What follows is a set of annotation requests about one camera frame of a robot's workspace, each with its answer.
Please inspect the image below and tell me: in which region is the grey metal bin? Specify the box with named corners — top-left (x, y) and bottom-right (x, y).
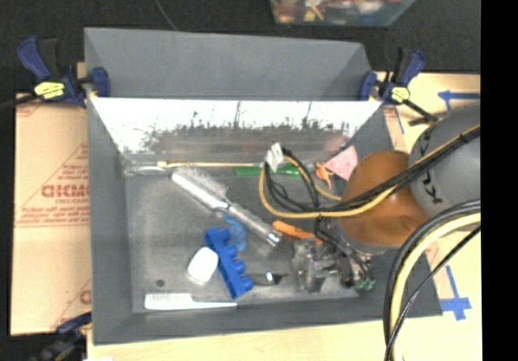
top-left (83, 27), bottom-right (443, 344)

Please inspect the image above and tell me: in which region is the white flat plastic stick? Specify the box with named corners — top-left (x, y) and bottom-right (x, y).
top-left (143, 291), bottom-right (239, 311)

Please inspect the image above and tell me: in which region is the brown cardboard board red print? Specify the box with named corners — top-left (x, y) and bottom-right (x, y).
top-left (10, 92), bottom-right (94, 337)

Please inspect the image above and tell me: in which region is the blue toothed plastic block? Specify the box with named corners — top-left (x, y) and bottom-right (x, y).
top-left (203, 226), bottom-right (255, 300)

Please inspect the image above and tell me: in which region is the small orange toy figure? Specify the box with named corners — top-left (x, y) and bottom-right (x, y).
top-left (314, 161), bottom-right (336, 191)

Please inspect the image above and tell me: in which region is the blue round plastic piece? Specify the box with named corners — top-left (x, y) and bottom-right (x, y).
top-left (223, 216), bottom-right (249, 252)

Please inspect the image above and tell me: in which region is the small white plastic bottle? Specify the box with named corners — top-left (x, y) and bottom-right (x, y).
top-left (186, 246), bottom-right (220, 285)

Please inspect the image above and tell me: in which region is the green marker pen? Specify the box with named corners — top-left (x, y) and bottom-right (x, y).
top-left (234, 164), bottom-right (303, 178)

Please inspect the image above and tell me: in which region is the thin pale wooden stick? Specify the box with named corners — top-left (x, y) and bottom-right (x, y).
top-left (155, 160), bottom-right (265, 170)

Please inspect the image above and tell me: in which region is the orange toy carrot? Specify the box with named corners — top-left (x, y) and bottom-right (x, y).
top-left (271, 219), bottom-right (324, 246)

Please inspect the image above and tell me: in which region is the silver hairbrush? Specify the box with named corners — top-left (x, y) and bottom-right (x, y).
top-left (169, 166), bottom-right (284, 248)

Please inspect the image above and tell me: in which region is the pink triangular cloth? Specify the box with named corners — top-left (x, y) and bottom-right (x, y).
top-left (323, 145), bottom-right (359, 183)

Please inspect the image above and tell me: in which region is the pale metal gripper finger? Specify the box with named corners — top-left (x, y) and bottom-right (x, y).
top-left (297, 265), bottom-right (327, 294)
top-left (291, 240), bottom-right (325, 267)

